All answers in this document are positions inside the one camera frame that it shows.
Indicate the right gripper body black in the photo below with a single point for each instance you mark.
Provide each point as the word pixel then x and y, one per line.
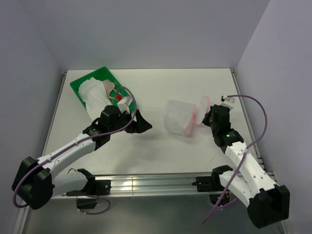
pixel 213 127

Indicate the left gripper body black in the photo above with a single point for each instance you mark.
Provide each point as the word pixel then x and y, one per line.
pixel 123 121

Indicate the white mesh laundry bag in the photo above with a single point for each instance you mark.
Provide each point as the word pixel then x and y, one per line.
pixel 182 117

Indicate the white bra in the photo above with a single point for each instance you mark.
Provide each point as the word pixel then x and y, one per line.
pixel 91 92

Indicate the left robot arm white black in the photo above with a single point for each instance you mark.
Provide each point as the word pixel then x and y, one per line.
pixel 38 180

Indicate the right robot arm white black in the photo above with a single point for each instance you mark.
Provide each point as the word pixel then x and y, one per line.
pixel 266 201

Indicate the beige pink bra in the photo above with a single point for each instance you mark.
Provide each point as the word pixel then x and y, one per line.
pixel 109 88

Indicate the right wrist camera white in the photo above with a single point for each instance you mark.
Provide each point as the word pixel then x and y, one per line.
pixel 228 102

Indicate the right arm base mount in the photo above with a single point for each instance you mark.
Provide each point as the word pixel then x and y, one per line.
pixel 210 185

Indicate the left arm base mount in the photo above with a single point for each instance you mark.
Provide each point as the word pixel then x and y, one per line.
pixel 86 203

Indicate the aluminium front rail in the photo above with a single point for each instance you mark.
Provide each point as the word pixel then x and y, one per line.
pixel 131 185

